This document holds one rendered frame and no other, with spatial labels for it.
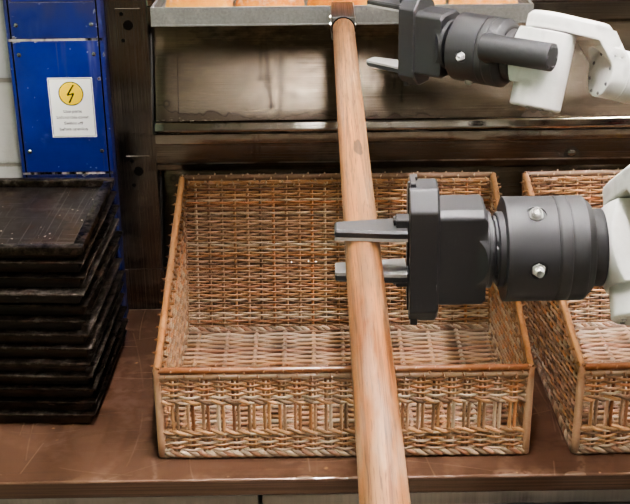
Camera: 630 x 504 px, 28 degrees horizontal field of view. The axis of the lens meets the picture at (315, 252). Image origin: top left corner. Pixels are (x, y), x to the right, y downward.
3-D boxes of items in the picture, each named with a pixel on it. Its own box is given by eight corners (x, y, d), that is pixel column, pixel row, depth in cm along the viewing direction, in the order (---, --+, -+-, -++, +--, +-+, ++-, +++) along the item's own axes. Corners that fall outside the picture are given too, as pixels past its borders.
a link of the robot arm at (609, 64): (521, 9, 159) (615, 30, 163) (506, 79, 160) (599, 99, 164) (542, 8, 153) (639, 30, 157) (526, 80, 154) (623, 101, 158)
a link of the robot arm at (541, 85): (508, 20, 165) (589, 32, 159) (491, 101, 166) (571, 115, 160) (471, 6, 156) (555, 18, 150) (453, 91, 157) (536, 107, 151)
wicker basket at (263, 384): (183, 312, 230) (175, 171, 218) (491, 309, 230) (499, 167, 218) (153, 463, 185) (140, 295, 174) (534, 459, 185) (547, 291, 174)
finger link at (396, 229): (334, 227, 106) (407, 226, 106) (334, 243, 103) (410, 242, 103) (334, 210, 106) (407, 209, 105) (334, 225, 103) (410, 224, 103)
